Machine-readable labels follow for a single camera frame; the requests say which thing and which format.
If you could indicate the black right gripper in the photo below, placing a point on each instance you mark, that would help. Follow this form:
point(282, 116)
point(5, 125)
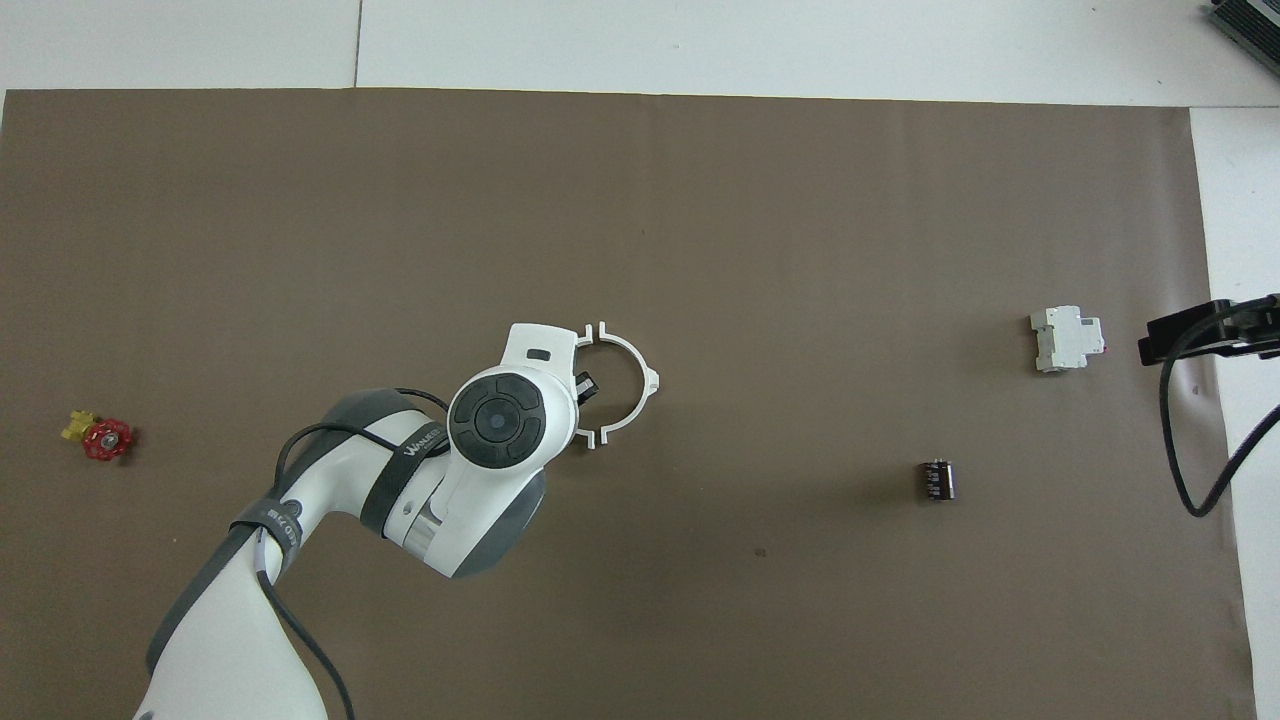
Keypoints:
point(1258, 325)

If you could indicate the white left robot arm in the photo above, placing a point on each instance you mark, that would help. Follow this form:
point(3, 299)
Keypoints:
point(480, 480)

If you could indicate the white circuit breaker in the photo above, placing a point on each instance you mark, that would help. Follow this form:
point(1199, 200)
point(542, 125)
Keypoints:
point(1065, 340)

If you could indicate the brown paper table mat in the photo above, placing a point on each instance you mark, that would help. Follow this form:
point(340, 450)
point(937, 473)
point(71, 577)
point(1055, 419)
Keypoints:
point(800, 200)

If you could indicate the black cylindrical capacitor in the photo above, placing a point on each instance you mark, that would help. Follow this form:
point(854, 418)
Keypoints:
point(936, 480)

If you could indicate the grey ribbed device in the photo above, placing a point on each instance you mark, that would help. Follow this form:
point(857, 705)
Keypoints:
point(1250, 30)

